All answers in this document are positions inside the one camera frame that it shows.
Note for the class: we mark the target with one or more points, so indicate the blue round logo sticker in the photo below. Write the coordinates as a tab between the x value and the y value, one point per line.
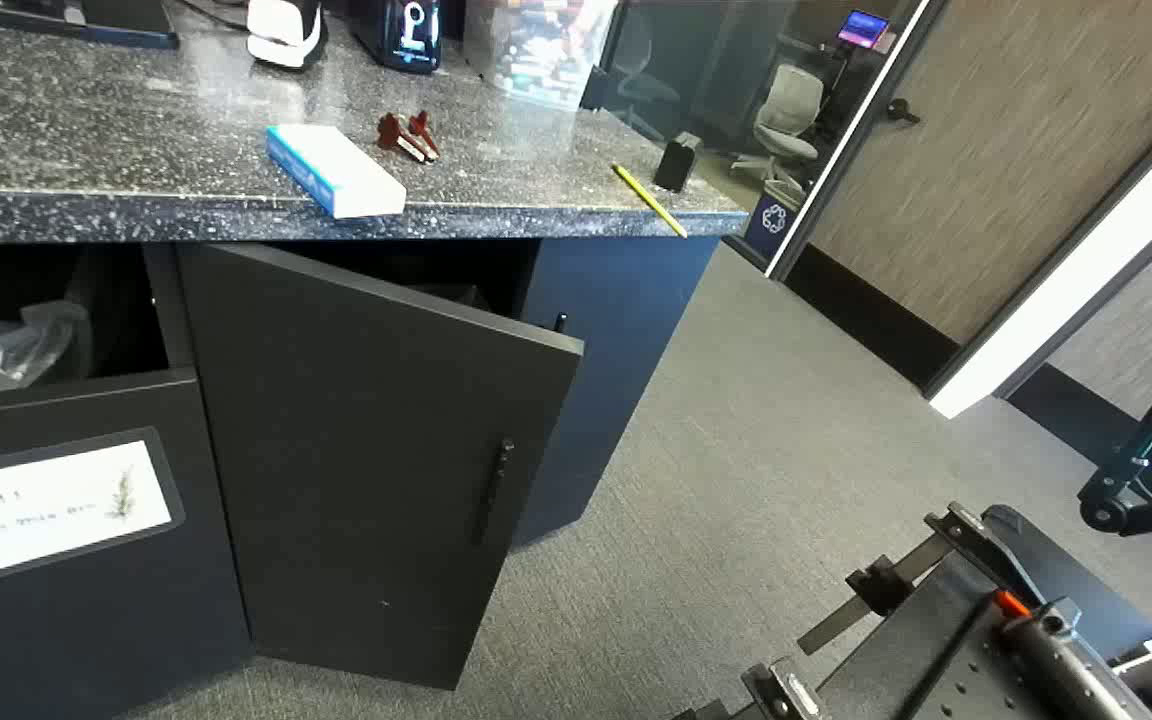
769	227

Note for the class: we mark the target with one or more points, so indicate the white label sign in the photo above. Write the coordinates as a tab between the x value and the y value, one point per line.
41	509

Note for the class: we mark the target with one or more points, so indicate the black electric pencil sharpener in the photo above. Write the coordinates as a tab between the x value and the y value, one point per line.
401	35

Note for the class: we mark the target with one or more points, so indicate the black clamp orange trigger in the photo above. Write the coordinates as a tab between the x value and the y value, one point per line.
1002	584

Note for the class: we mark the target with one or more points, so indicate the grey office chair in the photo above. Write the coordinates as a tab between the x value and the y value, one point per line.
788	113

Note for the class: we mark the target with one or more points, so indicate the computer monitor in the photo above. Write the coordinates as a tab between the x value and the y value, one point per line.
864	28

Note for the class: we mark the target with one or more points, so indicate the brown wooden door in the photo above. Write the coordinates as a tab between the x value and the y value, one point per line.
1016	146

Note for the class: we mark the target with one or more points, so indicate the black camera stand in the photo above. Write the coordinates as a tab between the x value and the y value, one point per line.
1140	452

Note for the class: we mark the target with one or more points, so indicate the clear plastic trash bag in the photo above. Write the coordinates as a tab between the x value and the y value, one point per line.
2	348

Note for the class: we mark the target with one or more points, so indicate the white and blue box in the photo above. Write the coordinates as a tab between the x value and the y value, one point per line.
337	171

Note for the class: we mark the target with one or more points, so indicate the small red object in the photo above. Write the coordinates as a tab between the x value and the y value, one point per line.
392	134
423	130

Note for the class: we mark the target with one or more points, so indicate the dark blue counter cabinet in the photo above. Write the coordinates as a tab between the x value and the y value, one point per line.
630	334

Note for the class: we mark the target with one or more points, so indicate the small black block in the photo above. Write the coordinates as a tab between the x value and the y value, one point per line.
677	162

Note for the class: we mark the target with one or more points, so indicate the silver door frame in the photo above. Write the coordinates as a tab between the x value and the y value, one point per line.
857	134

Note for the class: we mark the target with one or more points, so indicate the black perforated breadboard table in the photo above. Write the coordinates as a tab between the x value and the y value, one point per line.
949	674

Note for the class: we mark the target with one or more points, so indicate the black open cabinet door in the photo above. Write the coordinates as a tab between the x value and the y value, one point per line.
360	452

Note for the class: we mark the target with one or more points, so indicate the yellow pencil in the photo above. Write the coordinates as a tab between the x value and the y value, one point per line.
650	203

